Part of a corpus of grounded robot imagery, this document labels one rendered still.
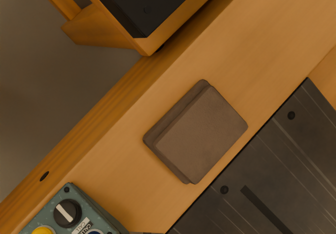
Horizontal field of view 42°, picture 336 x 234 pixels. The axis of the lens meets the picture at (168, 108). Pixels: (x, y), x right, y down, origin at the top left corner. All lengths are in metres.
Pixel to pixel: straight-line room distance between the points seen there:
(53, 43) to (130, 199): 0.92
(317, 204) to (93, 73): 0.92
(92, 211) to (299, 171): 0.27
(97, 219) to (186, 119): 0.14
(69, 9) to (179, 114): 0.70
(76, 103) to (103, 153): 0.90
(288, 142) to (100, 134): 0.24
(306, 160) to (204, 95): 0.18
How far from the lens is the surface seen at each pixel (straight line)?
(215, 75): 0.51
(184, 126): 0.48
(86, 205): 0.47
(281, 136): 0.57
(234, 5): 0.52
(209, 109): 0.48
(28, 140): 1.40
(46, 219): 0.49
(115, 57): 1.40
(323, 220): 0.64
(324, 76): 0.62
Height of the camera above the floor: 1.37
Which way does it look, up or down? 70 degrees down
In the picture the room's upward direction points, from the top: 116 degrees clockwise
